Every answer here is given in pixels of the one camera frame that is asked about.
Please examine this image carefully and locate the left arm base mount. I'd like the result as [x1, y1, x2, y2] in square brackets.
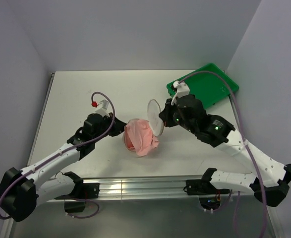
[64, 182, 100, 218]

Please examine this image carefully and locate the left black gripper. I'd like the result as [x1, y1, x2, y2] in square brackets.
[92, 112, 129, 142]

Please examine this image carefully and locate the green plastic tray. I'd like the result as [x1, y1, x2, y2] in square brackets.
[166, 62, 239, 110]

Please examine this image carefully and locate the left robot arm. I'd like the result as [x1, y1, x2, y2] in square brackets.
[0, 113, 126, 222]

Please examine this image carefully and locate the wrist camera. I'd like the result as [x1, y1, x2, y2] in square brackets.
[91, 100, 109, 117]
[171, 81, 190, 106]

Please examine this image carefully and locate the aluminium table frame rail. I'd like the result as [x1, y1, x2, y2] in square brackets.
[10, 175, 271, 203]

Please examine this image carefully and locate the pink bra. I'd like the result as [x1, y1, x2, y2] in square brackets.
[122, 119, 159, 157]

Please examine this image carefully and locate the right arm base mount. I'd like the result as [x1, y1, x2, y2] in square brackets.
[183, 179, 221, 211]

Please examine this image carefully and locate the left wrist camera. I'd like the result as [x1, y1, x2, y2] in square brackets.
[91, 100, 109, 117]

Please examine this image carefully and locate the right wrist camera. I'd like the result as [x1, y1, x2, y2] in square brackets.
[171, 81, 190, 106]

